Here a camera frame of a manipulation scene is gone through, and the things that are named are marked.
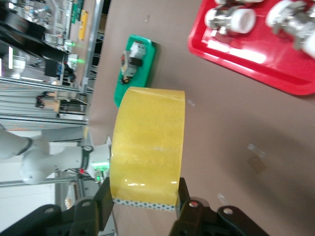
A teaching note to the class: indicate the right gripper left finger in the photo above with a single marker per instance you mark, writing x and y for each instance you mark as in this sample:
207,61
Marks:
96,214

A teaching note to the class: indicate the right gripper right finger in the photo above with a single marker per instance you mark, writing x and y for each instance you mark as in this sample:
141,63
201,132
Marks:
189,216

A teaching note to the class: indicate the yellow packing tape roll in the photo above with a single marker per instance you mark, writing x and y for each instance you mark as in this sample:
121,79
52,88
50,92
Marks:
147,147

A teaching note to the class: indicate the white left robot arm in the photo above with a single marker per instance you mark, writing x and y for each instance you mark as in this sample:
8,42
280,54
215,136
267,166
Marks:
34,157

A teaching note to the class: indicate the clear tape piece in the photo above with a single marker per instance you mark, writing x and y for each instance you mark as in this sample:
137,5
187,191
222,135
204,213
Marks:
256,150
192,103
220,196

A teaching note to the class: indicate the green plastic tray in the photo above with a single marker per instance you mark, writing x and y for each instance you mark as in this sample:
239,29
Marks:
147,64

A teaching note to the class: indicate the red plastic tray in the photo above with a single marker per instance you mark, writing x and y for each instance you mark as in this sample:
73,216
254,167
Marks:
258,66

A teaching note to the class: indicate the black round buzzer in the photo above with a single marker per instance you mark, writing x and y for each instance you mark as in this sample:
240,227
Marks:
135,62

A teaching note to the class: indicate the white circuit breaker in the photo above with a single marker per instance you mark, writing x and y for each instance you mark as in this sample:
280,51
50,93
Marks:
137,49

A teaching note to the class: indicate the yellow background object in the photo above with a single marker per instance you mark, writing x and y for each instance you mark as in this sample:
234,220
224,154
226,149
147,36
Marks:
83,24

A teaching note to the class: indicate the black push button switch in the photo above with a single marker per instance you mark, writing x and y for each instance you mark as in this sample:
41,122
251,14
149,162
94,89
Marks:
125,80

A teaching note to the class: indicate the grey on off switch box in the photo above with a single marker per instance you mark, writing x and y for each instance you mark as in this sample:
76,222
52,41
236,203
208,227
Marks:
128,70

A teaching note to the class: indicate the aluminium frame post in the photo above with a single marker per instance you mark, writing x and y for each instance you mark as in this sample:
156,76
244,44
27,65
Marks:
94,37

